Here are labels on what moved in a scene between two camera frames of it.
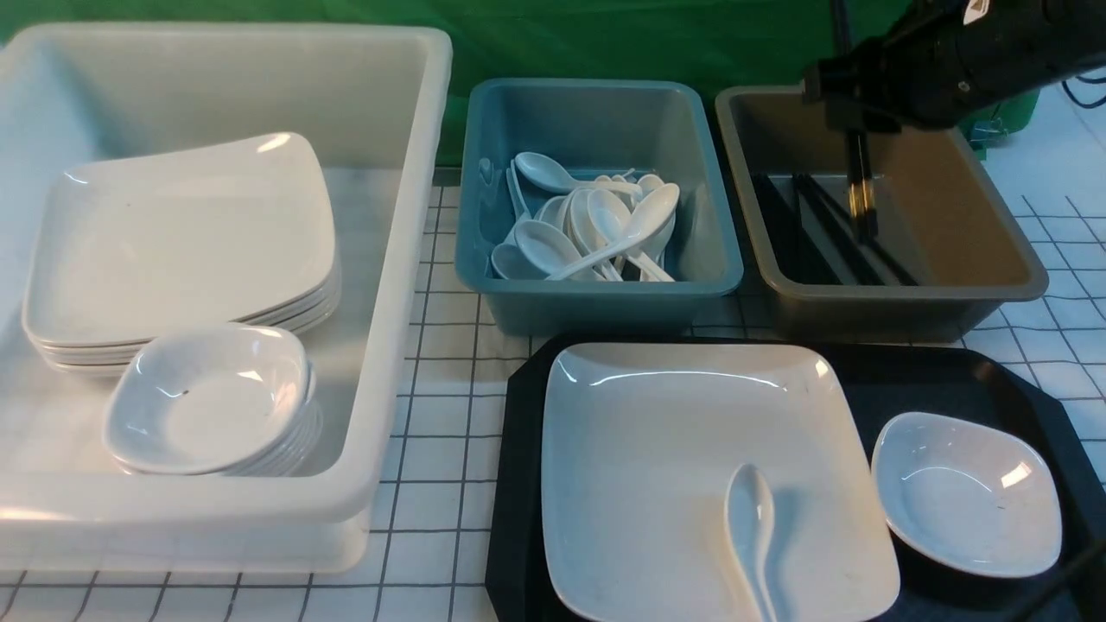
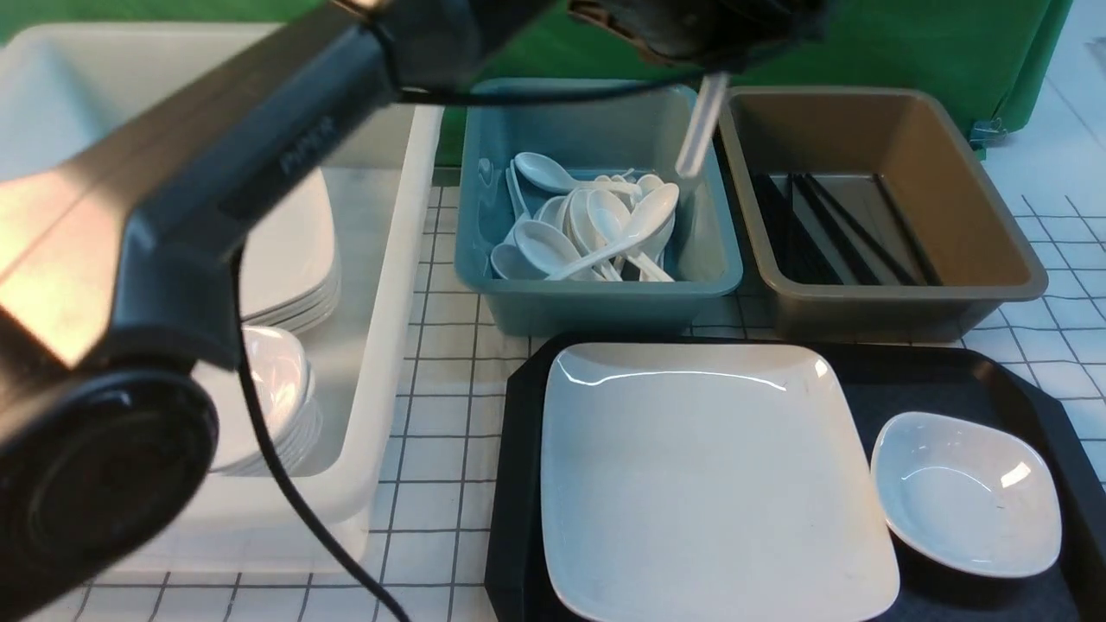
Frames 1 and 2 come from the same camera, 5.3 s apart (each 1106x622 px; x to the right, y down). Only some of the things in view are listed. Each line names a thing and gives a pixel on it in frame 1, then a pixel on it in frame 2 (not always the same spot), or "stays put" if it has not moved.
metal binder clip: [986, 134] stays put
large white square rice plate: [639, 442] stays put
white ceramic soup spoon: [749, 515] to [715, 87]
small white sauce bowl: [966, 495] stays put
